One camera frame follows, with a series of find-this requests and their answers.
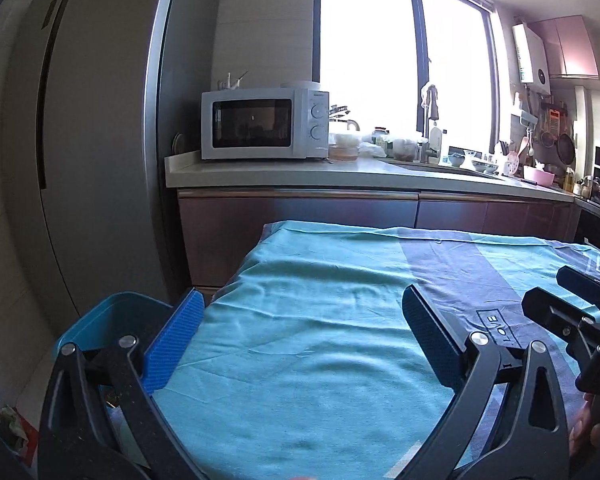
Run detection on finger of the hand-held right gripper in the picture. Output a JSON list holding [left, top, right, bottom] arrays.
[[556, 266, 600, 321], [521, 286, 598, 356]]

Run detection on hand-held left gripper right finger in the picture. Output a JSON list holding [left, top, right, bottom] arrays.
[[402, 285, 571, 480]]

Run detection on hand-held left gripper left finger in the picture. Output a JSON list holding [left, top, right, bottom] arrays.
[[36, 287, 206, 480]]

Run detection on blue plastic trash bin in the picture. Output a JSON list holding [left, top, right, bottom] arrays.
[[54, 292, 181, 463]]

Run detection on person's right hand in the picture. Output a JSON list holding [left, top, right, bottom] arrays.
[[567, 392, 600, 461]]

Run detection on pink bowl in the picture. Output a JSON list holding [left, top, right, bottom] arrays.
[[523, 166, 556, 187]]

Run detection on teal and grey tablecloth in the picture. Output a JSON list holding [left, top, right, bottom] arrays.
[[152, 220, 600, 480]]

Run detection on hanging frying pan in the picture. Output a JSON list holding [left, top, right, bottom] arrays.
[[556, 130, 577, 163]]

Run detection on white utensil holder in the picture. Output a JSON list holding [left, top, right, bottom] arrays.
[[497, 140, 521, 176]]

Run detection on kitchen sink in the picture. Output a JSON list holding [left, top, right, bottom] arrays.
[[405, 160, 501, 176]]

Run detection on brown base cabinets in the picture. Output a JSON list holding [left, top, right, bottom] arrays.
[[177, 189, 578, 291]]

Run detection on colourful plastic bag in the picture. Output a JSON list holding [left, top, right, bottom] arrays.
[[0, 400, 38, 466]]

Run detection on plastic-covered container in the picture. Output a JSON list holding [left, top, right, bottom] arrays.
[[390, 135, 421, 162]]

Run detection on stack of clear bowls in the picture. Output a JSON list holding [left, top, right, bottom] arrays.
[[328, 131, 362, 162]]

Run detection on grey refrigerator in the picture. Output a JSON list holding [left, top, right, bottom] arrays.
[[2, 0, 221, 318]]

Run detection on glass kettle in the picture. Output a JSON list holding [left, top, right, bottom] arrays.
[[330, 105, 361, 133]]

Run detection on white water heater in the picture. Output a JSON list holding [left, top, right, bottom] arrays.
[[511, 22, 551, 95]]

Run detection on white microwave oven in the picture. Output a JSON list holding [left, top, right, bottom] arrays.
[[201, 87, 331, 162]]

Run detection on white ornament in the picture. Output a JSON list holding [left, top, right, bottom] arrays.
[[217, 71, 246, 92]]

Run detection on kitchen window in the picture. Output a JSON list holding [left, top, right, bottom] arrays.
[[312, 0, 506, 156]]

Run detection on grey wall shelf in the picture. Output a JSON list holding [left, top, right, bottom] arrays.
[[512, 92, 538, 126]]

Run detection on pink wall cabinet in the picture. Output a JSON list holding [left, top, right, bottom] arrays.
[[527, 16, 600, 80]]

